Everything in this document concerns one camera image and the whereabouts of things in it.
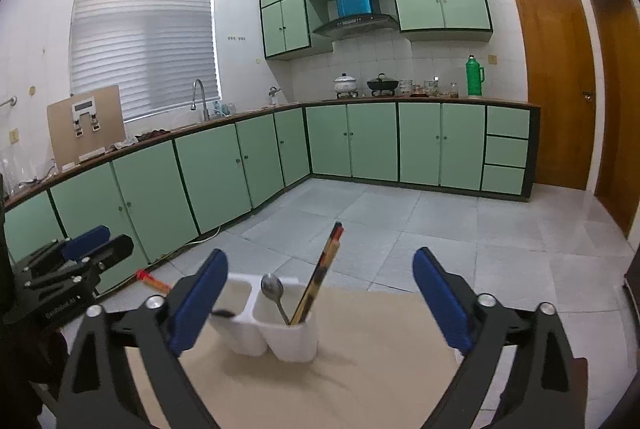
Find clear glass pitcher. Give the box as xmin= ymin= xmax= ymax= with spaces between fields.
xmin=0 ymin=149 xmax=35 ymax=192

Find green lower kitchen cabinets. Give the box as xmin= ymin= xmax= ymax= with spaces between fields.
xmin=0 ymin=102 xmax=542 ymax=295

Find bundle of wooden chopsticks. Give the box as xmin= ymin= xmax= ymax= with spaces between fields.
xmin=291 ymin=221 xmax=346 ymax=325

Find white cooking pot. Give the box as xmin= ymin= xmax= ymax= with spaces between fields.
xmin=333 ymin=72 xmax=358 ymax=95

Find metal kitchen faucet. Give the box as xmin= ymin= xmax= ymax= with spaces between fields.
xmin=191 ymin=79 xmax=211 ymax=122

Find black wok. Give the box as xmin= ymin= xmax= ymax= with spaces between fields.
xmin=366 ymin=73 xmax=400 ymax=92

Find black range hood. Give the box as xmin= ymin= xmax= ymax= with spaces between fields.
xmin=312 ymin=13 xmax=401 ymax=41

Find white two-compartment utensil holder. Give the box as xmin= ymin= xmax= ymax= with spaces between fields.
xmin=207 ymin=273 xmax=319 ymax=364

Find blue box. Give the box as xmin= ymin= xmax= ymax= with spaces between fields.
xmin=335 ymin=0 xmax=374 ymax=17

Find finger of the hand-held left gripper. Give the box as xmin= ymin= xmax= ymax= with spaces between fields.
xmin=25 ymin=234 xmax=135 ymax=290
xmin=12 ymin=224 xmax=112 ymax=277

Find brown wooden door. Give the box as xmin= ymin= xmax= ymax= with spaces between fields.
xmin=589 ymin=0 xmax=640 ymax=240
xmin=510 ymin=0 xmax=596 ymax=191

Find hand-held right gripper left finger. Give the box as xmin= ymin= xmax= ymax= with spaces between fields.
xmin=55 ymin=248 xmax=230 ymax=429

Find black chopstick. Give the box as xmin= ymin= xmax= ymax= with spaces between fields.
xmin=291 ymin=223 xmax=341 ymax=325

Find green thermos jug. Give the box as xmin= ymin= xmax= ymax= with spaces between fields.
xmin=465 ymin=54 xmax=486 ymax=97

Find metal spoon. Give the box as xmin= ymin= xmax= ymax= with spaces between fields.
xmin=260 ymin=273 xmax=292 ymax=326

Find white clip bracket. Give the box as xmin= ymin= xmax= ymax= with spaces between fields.
xmin=72 ymin=99 xmax=101 ymax=138

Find white window blind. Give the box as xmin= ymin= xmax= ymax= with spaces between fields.
xmin=70 ymin=0 xmax=221 ymax=122

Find brown wooden board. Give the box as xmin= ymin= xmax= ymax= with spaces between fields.
xmin=46 ymin=84 xmax=126 ymax=172

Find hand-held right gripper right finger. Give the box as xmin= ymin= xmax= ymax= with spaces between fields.
xmin=411 ymin=246 xmax=590 ymax=429

